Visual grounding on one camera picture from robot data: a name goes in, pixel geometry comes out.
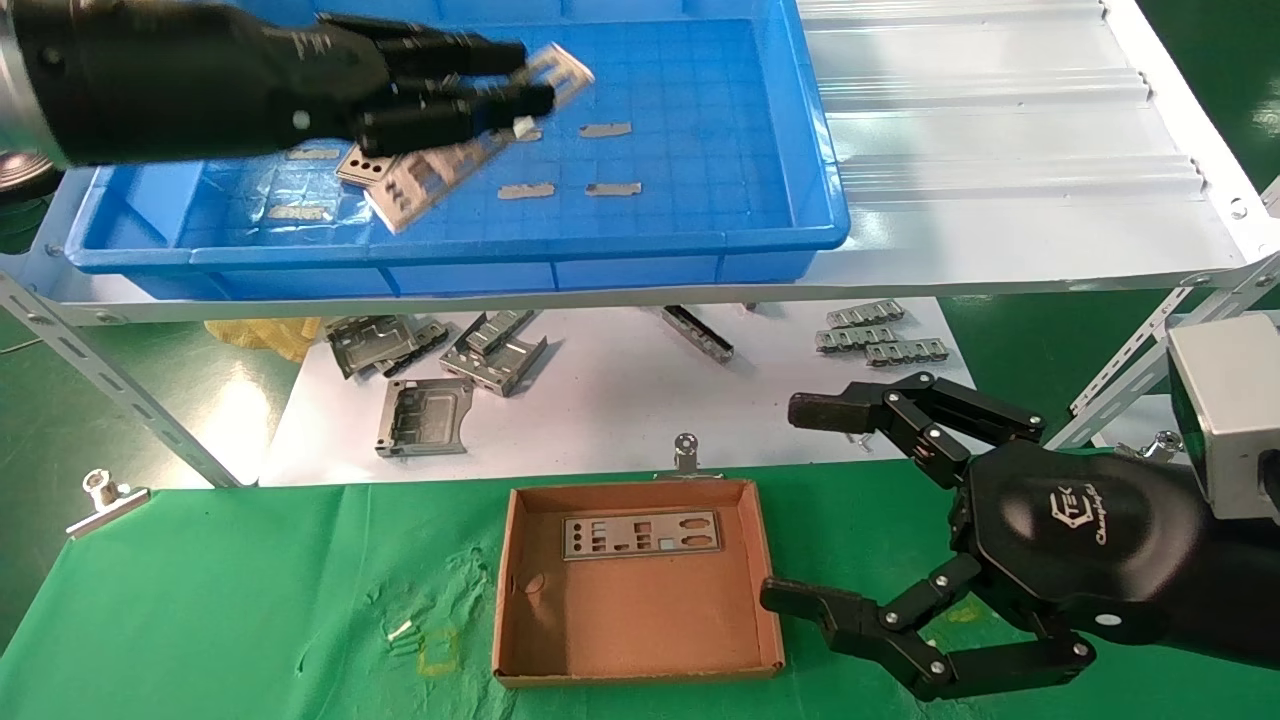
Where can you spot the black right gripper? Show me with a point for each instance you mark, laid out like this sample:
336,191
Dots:
1080,540

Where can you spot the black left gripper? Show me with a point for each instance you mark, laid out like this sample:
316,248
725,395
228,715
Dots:
310,90

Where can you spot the silver metal I/O shield plate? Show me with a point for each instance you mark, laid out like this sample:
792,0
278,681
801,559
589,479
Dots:
440,180
360,168
640,553

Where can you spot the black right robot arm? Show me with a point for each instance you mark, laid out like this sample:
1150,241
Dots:
1245,590

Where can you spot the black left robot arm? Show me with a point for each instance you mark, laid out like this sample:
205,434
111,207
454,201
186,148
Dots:
130,70

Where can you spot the brown open cardboard box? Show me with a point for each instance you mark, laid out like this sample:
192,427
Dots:
640,620

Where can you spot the blue plastic tray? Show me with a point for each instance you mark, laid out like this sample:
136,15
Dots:
700,100

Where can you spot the silver cloth clamp clip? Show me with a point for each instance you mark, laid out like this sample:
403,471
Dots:
105,500
1163,443
686,455

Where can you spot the small notched metal strip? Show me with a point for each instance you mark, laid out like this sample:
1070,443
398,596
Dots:
865,316
908,352
855,338

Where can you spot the long grey metal bar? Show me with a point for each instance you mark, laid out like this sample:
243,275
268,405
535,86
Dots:
700,335

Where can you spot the white flat board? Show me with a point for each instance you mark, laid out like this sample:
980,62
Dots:
620,400

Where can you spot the yellow cloth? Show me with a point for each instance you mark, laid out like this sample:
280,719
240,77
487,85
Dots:
270,338

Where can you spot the white perforated rack brace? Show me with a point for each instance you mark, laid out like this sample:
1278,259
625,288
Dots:
1130,365
90,365

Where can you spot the white metal rack shelf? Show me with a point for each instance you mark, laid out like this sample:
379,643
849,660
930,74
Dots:
1000,150

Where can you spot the yellow tape square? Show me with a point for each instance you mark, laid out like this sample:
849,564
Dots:
422,655

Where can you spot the round black silver disc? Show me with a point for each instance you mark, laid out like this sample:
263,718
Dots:
20,175

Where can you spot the small white scrap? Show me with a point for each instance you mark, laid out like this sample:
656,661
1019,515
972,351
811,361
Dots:
400,631

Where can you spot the green table cloth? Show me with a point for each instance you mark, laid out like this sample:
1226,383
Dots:
250,580

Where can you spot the grey stamped metal bracket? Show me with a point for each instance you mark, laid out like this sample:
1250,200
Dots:
490,365
425,415
375,345

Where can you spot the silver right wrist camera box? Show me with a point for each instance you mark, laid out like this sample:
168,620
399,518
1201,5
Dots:
1225,415

